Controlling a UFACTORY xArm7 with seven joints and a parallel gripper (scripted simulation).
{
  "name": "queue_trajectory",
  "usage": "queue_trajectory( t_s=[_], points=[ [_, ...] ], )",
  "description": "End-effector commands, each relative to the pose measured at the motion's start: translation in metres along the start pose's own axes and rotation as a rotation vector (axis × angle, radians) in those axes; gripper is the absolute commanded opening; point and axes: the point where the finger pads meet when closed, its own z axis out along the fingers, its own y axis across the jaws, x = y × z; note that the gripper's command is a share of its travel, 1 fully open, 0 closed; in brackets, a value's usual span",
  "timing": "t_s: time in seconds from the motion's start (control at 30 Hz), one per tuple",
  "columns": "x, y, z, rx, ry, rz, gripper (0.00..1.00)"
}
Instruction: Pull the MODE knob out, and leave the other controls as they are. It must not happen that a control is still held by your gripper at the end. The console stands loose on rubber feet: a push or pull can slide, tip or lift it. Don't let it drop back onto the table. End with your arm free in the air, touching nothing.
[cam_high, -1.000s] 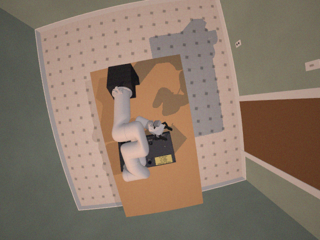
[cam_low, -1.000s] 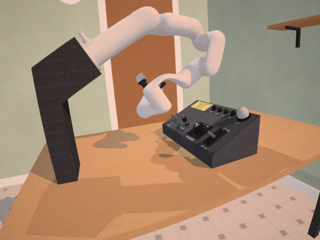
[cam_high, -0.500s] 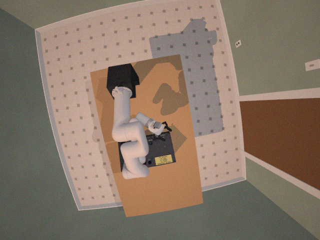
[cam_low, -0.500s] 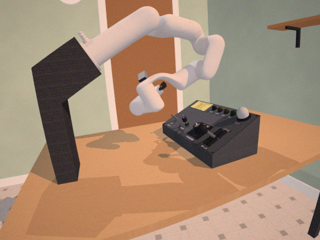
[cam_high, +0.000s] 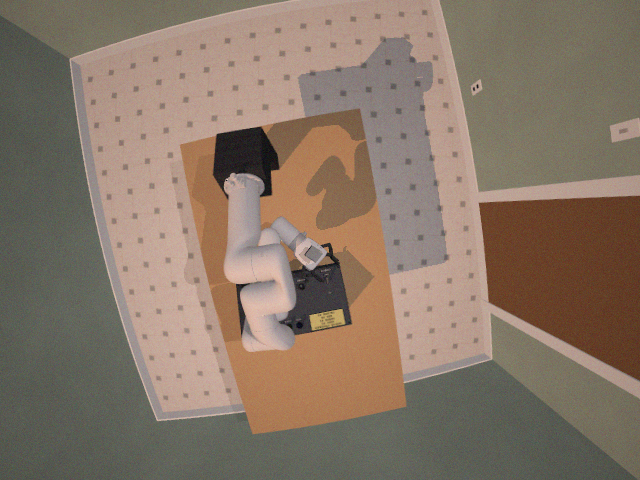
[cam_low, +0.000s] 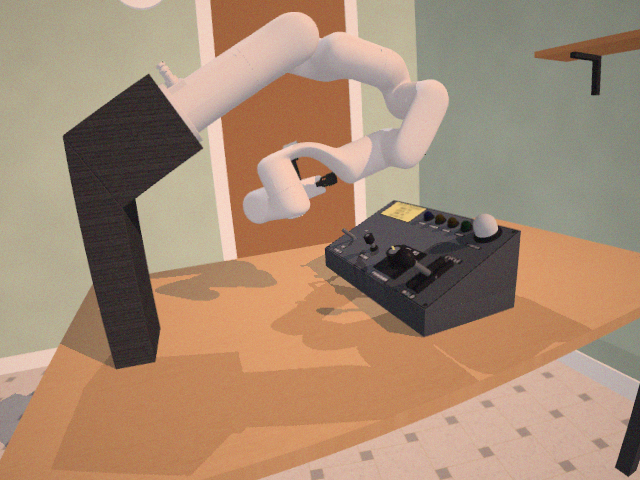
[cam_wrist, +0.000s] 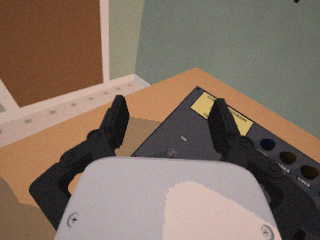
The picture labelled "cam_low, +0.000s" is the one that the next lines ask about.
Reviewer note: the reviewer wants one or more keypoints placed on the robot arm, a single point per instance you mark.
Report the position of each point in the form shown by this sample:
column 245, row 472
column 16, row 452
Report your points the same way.
column 280, row 47

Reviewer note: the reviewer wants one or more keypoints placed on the dark grey control console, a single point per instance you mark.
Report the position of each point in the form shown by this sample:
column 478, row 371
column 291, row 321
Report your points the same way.
column 476, row 279

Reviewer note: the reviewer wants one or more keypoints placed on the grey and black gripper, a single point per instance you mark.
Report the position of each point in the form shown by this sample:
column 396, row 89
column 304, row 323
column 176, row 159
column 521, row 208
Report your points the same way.
column 311, row 186

